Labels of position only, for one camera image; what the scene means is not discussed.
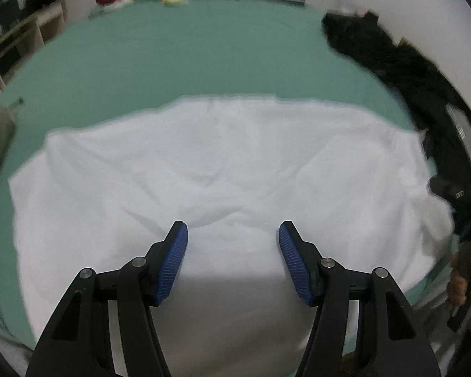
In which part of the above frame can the white large garment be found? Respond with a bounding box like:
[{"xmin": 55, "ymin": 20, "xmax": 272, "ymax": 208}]
[{"xmin": 9, "ymin": 96, "xmax": 453, "ymax": 376}]

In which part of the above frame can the black clothes pile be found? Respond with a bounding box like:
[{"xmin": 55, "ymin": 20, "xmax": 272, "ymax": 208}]
[{"xmin": 322, "ymin": 11, "xmax": 471, "ymax": 181}]

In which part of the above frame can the person's hand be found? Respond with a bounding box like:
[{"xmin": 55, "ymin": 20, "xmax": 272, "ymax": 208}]
[{"xmin": 447, "ymin": 242, "xmax": 471, "ymax": 332}]

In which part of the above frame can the green bed sheet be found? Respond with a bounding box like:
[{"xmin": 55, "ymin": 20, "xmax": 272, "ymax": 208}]
[{"xmin": 0, "ymin": 0, "xmax": 417, "ymax": 346}]

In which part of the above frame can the white desk shelf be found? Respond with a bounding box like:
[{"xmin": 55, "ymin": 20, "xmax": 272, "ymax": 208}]
[{"xmin": 0, "ymin": 0, "xmax": 66, "ymax": 91}]

